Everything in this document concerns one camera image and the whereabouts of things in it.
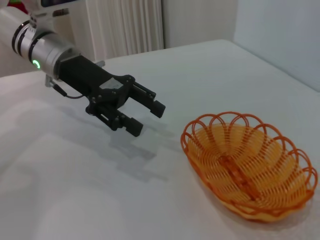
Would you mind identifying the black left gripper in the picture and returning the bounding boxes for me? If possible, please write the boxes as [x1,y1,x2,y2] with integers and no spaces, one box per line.
[59,55,167,138]

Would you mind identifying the orange plastic woven basket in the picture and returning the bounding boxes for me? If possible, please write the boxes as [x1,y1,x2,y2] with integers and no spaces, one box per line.
[180,111,318,224]

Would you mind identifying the dark screen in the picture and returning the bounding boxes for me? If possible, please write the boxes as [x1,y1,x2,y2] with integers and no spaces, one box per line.
[40,0,76,8]

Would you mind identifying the red object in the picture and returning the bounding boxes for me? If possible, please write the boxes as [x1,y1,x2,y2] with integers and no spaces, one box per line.
[6,0,29,15]

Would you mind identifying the left gripper cable with connector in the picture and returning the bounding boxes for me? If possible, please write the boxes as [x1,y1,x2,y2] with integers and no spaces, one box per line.
[44,74,91,100]

